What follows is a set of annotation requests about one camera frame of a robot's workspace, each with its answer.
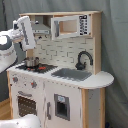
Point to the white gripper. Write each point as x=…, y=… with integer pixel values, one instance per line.
x=22, y=32

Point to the right red stove knob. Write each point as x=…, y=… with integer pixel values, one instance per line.
x=33, y=84

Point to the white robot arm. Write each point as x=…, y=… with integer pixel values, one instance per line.
x=8, y=55

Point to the wooden toy kitchen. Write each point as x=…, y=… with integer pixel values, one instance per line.
x=63, y=53

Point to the red stove knob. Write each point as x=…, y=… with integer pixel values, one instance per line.
x=15, y=79
x=33, y=84

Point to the black toy faucet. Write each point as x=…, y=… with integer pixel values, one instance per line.
x=82, y=64

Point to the grey toy sink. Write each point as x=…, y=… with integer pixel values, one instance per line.
x=71, y=74

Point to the small metal pot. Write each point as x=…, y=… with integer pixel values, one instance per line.
x=31, y=61

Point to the black toy stovetop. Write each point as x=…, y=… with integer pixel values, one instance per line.
x=40, y=68

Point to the white cabinet door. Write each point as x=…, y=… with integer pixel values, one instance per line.
x=63, y=106

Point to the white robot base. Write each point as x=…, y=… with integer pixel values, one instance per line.
x=27, y=121

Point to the left red stove knob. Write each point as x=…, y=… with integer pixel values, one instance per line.
x=15, y=79

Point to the grey range hood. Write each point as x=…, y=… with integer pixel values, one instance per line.
x=39, y=26

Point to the white oven door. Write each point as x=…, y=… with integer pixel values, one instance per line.
x=26, y=100

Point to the grey backdrop curtain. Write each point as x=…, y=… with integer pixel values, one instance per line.
x=114, y=43

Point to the white microwave door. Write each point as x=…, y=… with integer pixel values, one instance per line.
x=70, y=26

